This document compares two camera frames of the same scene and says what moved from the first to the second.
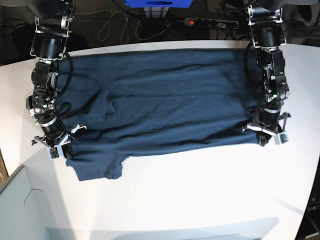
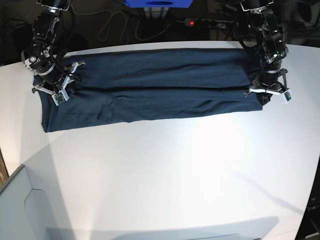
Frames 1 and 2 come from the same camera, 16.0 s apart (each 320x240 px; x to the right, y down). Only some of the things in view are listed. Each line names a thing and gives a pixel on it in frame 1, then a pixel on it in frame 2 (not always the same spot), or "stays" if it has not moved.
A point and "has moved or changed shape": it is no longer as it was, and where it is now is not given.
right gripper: x=270 y=123 → x=272 y=82
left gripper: x=54 y=135 → x=57 y=79
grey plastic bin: x=31 y=204 stays
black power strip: x=211 y=22 stays
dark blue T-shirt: x=121 y=103 has moved or changed shape
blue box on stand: x=158 y=3 stays
